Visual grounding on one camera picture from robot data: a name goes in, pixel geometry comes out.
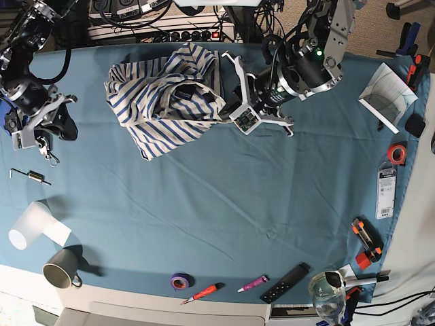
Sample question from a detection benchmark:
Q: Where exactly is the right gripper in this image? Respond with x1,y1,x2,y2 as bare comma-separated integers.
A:
23,94,78,141

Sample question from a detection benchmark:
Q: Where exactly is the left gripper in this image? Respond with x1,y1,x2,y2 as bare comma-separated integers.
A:
219,73,294,136

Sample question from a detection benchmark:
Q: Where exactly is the blue white striped T-shirt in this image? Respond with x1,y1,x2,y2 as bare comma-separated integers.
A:
104,43,230,162

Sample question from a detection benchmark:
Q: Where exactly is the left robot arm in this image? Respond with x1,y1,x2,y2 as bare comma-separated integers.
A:
220,0,357,137

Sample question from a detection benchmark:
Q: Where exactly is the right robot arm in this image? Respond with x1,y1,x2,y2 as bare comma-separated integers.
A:
1,1,78,141

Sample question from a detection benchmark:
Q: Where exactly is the metal keyring clip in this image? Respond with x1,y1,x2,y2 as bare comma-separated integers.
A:
35,136,60,167

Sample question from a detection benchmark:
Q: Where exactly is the blue block with black knob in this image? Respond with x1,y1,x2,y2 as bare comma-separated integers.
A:
1,97,22,136

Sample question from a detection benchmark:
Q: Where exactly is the steel hex key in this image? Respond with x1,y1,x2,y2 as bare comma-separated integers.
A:
9,168,51,185

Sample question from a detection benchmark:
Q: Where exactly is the black power strip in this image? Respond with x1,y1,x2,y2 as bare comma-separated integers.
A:
141,30,234,43

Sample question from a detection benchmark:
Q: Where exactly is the teal table cloth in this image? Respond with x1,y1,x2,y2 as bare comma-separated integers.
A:
1,43,418,304

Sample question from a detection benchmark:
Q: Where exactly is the grey ceramic mug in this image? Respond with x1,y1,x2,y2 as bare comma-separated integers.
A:
42,249,82,289

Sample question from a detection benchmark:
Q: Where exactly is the white grey notebook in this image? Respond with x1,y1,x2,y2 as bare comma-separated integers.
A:
358,62,418,134

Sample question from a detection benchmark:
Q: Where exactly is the red tape roll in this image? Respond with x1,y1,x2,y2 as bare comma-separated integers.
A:
387,142,407,166

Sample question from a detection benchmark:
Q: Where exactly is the clear blister pack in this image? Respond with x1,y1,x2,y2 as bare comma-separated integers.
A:
375,161,397,219

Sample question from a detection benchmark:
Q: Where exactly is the pink glue tube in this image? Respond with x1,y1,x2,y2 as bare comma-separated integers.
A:
237,275,269,293

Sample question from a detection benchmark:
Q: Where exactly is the black square pad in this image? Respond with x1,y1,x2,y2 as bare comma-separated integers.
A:
405,113,425,139

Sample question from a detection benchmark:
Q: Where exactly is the orange black spring clamp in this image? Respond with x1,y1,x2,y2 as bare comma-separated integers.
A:
406,54,431,91

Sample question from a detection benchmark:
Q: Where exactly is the black remote control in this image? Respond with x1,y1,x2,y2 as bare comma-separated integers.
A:
259,263,311,304

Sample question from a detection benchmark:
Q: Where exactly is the red screwdriver pen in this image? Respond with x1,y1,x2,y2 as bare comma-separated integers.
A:
181,283,225,305

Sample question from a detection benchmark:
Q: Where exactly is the blue black clamp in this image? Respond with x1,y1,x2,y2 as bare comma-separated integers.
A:
376,22,421,58

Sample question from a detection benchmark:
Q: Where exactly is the purple tape roll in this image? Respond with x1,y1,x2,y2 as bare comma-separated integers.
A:
170,272,195,291

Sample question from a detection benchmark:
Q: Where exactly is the orange black bar clamp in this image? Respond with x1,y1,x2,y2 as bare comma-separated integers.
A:
351,218,383,270

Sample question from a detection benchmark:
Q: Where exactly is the clear wine glass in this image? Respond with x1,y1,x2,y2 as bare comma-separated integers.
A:
308,270,346,325

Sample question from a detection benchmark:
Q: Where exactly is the black marker pen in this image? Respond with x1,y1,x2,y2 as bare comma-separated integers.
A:
344,275,389,288

